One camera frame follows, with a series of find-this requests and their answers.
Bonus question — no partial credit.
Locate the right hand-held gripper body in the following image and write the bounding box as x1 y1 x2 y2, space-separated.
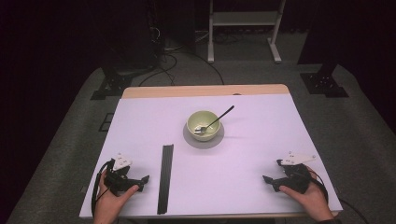
273 151 317 195

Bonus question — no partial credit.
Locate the black stand base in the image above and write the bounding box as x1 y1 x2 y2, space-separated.
299 62 349 99
90 66 134 101

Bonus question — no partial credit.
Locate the white metal stand frame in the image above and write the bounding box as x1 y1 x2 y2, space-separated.
207 0 287 64

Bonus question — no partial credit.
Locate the pale green bowl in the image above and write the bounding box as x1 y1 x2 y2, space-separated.
186 110 222 143

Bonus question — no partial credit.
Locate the person's right hand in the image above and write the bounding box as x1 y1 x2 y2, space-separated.
278 167 335 222

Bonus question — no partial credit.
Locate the dark cabinet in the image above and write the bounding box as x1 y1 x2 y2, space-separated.
118 0 164 71

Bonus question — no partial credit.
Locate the black floor outlet frame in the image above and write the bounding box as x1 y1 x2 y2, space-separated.
98 112 115 133

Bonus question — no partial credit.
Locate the white table cover sheet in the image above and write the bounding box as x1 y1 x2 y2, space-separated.
78 93 344 218

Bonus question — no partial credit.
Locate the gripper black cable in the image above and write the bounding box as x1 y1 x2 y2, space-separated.
306 169 372 224
91 160 115 217

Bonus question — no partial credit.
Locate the metal spoon with black handle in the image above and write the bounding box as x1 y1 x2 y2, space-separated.
193 105 235 135

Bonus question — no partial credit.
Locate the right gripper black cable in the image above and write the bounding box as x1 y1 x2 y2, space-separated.
306 169 372 224

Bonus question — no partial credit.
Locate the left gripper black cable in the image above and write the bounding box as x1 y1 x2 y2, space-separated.
91 160 115 217

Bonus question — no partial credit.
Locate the white round plate rim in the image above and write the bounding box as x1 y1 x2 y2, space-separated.
182 122 225 149

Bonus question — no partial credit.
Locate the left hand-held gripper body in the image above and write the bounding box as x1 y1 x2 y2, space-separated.
104 152 139 197

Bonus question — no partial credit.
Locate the black floor cable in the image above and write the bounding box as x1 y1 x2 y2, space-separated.
183 52 225 86
138 54 178 87

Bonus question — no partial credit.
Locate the person's left hand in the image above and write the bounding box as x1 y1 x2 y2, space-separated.
93 180 140 224

